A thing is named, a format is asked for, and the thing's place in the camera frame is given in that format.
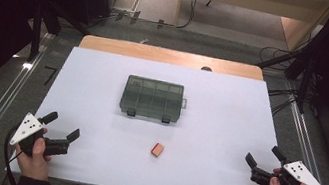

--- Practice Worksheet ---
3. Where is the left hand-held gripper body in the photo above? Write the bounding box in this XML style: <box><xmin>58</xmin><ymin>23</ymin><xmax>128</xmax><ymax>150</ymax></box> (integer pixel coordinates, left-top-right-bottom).
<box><xmin>6</xmin><ymin>109</ymin><xmax>75</xmax><ymax>163</ymax></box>

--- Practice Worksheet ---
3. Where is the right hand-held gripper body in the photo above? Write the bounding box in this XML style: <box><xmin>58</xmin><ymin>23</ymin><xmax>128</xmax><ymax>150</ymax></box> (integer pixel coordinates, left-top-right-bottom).
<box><xmin>248</xmin><ymin>152</ymin><xmax>329</xmax><ymax>185</ymax></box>

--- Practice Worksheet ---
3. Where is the small orange block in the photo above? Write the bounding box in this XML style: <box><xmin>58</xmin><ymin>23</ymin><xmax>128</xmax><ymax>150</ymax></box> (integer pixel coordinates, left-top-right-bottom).
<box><xmin>150</xmin><ymin>141</ymin><xmax>166</xmax><ymax>159</ymax></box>

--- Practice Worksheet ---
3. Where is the grey clear compartment organizer box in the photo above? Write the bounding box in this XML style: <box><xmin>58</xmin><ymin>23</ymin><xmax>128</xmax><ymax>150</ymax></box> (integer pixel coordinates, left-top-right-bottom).
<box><xmin>117</xmin><ymin>73</ymin><xmax>191</xmax><ymax>127</ymax></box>

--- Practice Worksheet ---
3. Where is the person's left hand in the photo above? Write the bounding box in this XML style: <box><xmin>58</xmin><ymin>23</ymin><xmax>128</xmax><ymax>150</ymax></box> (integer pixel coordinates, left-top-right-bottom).
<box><xmin>10</xmin><ymin>124</ymin><xmax>58</xmax><ymax>183</ymax></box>

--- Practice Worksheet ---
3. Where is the white board table cover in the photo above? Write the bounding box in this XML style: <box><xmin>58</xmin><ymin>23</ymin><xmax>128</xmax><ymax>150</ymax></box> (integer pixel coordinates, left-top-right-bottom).
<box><xmin>5</xmin><ymin>38</ymin><xmax>313</xmax><ymax>185</ymax></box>

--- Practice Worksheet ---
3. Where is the black metal stand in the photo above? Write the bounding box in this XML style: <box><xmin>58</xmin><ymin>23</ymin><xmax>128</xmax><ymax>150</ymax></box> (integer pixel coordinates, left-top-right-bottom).
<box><xmin>26</xmin><ymin>0</ymin><xmax>49</xmax><ymax>64</ymax></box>

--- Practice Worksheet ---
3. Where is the wooden table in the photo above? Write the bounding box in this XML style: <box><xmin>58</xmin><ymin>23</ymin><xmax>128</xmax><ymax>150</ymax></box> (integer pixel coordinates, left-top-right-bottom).
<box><xmin>77</xmin><ymin>33</ymin><xmax>267</xmax><ymax>82</ymax></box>

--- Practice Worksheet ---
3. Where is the left hand-held gripper cable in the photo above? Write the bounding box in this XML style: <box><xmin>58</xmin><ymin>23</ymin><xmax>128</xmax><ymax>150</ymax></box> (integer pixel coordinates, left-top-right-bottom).
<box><xmin>0</xmin><ymin>123</ymin><xmax>28</xmax><ymax>185</ymax></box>

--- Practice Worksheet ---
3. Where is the black floor cable bundle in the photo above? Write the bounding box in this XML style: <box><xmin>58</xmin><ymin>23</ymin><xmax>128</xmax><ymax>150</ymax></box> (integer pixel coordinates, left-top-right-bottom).
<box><xmin>263</xmin><ymin>84</ymin><xmax>300</xmax><ymax>119</ymax></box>

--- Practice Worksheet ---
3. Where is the black floor cable loop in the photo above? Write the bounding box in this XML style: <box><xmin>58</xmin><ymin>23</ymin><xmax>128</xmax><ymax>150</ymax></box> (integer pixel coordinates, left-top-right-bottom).
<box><xmin>256</xmin><ymin>45</ymin><xmax>305</xmax><ymax>76</ymax></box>

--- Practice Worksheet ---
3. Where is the black hanging cable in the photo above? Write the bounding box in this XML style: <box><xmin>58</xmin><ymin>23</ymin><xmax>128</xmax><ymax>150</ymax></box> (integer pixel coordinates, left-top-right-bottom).
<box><xmin>176</xmin><ymin>0</ymin><xmax>201</xmax><ymax>33</ymax></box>

